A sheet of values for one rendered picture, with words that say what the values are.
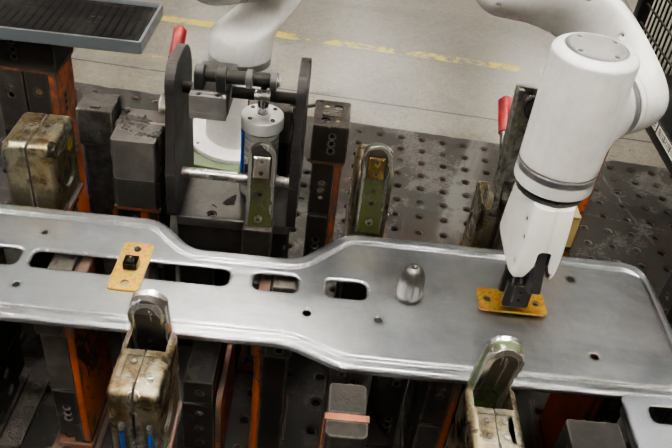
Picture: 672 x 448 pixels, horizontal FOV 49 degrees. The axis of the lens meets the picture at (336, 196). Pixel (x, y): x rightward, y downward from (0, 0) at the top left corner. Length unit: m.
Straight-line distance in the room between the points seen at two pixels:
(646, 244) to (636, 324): 0.68
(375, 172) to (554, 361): 0.32
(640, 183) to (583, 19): 1.05
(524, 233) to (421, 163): 0.91
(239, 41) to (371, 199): 0.49
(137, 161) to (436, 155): 0.88
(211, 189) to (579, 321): 0.54
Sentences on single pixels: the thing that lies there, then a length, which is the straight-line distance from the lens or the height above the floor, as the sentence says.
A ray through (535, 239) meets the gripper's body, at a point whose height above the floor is 1.15.
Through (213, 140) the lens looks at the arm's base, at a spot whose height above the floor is 0.81.
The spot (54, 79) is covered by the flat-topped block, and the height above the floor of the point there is 1.07.
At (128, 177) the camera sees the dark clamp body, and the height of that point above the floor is 1.02.
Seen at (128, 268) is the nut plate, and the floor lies 1.01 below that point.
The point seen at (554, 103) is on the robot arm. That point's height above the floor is 1.30.
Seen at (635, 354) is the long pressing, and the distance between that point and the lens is 0.95.
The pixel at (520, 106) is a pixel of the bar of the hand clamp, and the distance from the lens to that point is 0.95.
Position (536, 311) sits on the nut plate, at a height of 1.01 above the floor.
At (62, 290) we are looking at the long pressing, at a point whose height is 1.00.
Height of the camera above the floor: 1.63
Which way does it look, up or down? 37 degrees down
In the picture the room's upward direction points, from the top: 7 degrees clockwise
